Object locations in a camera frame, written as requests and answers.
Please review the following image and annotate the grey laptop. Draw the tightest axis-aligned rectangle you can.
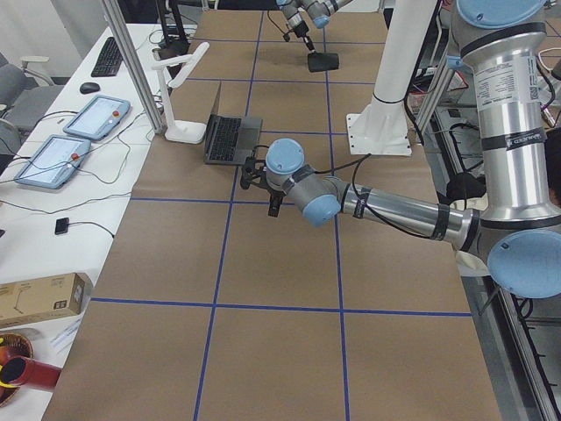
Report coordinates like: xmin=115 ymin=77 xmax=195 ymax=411
xmin=203 ymin=83 xmax=263 ymax=166

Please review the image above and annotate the red cylinder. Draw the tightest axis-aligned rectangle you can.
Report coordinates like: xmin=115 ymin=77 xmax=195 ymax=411
xmin=1 ymin=356 xmax=62 ymax=391

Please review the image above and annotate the aluminium frame post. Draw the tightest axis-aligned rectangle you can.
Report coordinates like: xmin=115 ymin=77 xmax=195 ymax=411
xmin=100 ymin=0 xmax=166 ymax=134

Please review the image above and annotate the blue teach pendant near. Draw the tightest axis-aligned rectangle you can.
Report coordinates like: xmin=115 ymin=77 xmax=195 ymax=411
xmin=13 ymin=135 xmax=91 ymax=189

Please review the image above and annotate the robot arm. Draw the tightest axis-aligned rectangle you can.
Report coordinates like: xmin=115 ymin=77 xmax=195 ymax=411
xmin=240 ymin=1 xmax=560 ymax=298
xmin=276 ymin=0 xmax=352 ymax=53

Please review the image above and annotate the black mouse pad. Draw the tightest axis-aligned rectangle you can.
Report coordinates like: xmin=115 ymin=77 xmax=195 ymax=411
xmin=308 ymin=52 xmax=339 ymax=73

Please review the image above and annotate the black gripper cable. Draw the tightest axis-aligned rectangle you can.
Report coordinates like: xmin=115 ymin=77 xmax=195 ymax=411
xmin=253 ymin=144 xmax=439 ymax=240

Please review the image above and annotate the black desk mouse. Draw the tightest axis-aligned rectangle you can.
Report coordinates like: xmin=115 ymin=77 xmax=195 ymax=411
xmin=79 ymin=82 xmax=101 ymax=95

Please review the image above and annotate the cardboard box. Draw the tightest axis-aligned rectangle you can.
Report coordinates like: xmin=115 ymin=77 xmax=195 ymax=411
xmin=1 ymin=273 xmax=92 ymax=328

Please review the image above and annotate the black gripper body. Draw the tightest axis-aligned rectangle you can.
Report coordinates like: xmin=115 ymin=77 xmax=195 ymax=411
xmin=291 ymin=24 xmax=312 ymax=46
xmin=239 ymin=156 xmax=285 ymax=206

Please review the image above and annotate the small black device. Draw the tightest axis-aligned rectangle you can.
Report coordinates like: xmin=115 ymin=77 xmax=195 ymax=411
xmin=54 ymin=218 xmax=70 ymax=235

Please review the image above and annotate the white desk lamp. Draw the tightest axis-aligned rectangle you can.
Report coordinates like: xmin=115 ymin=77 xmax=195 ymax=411
xmin=151 ymin=41 xmax=210 ymax=144

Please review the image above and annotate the blue teach pendant far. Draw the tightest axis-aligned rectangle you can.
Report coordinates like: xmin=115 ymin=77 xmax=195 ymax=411
xmin=63 ymin=95 xmax=131 ymax=141

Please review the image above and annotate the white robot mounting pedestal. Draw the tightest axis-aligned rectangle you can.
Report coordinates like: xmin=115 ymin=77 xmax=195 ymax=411
xmin=347 ymin=0 xmax=438 ymax=156

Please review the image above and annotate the black keyboard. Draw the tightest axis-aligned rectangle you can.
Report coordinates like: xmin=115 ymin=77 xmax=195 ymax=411
xmin=90 ymin=37 xmax=123 ymax=77

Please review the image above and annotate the blue teach pendant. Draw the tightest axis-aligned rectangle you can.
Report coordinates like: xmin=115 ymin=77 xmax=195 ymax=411
xmin=13 ymin=135 xmax=91 ymax=189
xmin=63 ymin=95 xmax=131 ymax=141

